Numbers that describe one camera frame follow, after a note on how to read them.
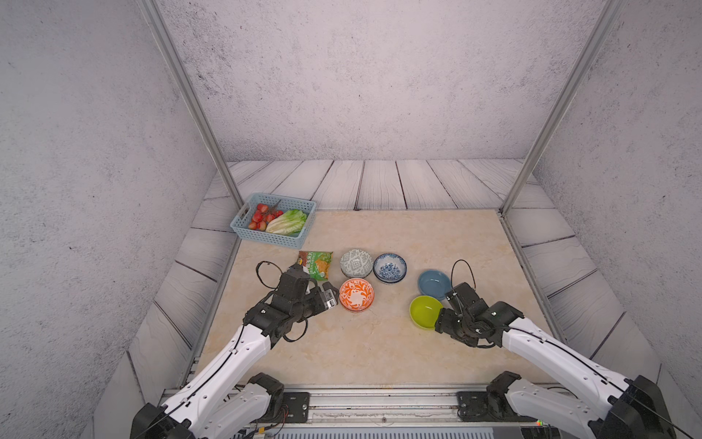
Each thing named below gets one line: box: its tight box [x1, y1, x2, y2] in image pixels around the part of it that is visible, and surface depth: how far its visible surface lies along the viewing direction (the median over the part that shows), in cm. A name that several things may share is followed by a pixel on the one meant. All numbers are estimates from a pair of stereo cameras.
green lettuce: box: [265, 209, 308, 236], surface depth 112 cm
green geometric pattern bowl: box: [340, 248, 374, 279], surface depth 101 cm
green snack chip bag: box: [297, 250, 334, 282], surface depth 101 cm
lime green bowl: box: [409, 295, 443, 331], surface depth 91 cm
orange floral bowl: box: [339, 278, 376, 312], surface depth 93 cm
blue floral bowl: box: [372, 253, 408, 284], surface depth 101 cm
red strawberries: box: [248, 203, 285, 232], surface depth 117 cm
